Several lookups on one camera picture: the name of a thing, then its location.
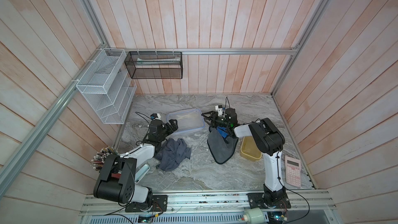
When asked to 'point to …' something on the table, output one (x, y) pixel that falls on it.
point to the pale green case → (141, 173)
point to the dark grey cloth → (171, 153)
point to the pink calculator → (293, 171)
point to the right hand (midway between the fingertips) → (202, 116)
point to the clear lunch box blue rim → (188, 121)
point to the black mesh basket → (155, 65)
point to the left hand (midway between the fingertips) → (173, 125)
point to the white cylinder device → (254, 216)
